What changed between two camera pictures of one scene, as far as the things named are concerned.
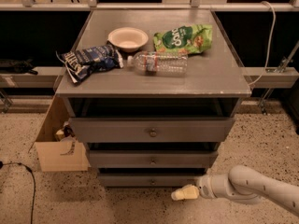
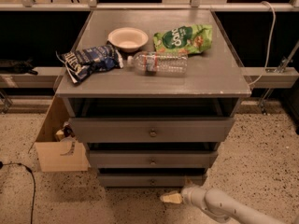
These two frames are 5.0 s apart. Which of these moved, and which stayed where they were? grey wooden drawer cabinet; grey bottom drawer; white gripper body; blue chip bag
Moved: white gripper body
Stayed: blue chip bag; grey wooden drawer cabinet; grey bottom drawer
